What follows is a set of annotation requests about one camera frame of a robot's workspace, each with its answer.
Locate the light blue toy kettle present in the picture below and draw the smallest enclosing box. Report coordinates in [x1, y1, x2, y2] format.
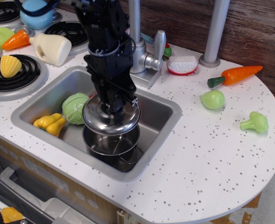
[19, 0, 54, 30]

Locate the cream toy milk jug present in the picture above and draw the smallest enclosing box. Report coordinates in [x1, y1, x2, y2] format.
[29, 33, 72, 66]

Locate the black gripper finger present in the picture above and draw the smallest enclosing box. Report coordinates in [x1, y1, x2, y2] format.
[108, 107, 124, 126]

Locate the silver toy faucet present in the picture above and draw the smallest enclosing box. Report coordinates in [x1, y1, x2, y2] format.
[128, 0, 166, 89]

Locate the green toy broccoli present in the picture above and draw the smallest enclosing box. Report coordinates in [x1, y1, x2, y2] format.
[240, 112, 268, 133]

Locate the red green toy vegetable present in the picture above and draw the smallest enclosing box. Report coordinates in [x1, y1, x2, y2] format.
[162, 43, 172, 60]

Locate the black rear left stove burner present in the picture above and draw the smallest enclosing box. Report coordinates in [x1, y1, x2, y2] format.
[0, 1, 23, 29]

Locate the red white toy radish half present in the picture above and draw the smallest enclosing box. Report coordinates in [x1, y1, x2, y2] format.
[166, 56, 198, 76]

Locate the stainless steel pot lid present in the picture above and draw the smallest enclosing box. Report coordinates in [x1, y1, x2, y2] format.
[82, 95, 141, 135]

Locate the black rear right stove burner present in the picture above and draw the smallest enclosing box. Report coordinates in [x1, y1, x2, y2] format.
[43, 21, 88, 56]

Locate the light green toy pear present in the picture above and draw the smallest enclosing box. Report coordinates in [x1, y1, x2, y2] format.
[199, 90, 225, 110]

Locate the grey oven door handle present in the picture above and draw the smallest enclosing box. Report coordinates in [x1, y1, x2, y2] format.
[0, 167, 69, 224]

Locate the grey toy sink basin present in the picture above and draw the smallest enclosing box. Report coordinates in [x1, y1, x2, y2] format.
[11, 66, 182, 181]

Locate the yellow toy under counter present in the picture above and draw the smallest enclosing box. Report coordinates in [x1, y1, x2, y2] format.
[0, 207, 23, 224]

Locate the yellow toy bell pepper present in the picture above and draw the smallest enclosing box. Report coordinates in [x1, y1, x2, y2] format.
[33, 113, 66, 137]

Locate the green toy cabbage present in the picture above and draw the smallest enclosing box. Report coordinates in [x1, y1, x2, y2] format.
[62, 93, 89, 125]

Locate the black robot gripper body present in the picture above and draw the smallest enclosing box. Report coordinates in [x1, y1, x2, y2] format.
[84, 39, 138, 112]

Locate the short orange toy carrot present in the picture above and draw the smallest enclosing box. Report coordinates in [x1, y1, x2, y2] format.
[1, 30, 30, 50]

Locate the yellow toy corn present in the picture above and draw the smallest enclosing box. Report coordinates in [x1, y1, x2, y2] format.
[0, 55, 22, 78]

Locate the grey support pole right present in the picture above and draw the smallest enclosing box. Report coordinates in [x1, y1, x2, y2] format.
[199, 0, 230, 68]

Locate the teal toy utensil handle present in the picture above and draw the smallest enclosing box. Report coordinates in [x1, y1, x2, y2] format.
[141, 33, 154, 45]

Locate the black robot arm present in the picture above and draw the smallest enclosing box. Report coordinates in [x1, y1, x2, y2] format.
[68, 0, 137, 123]

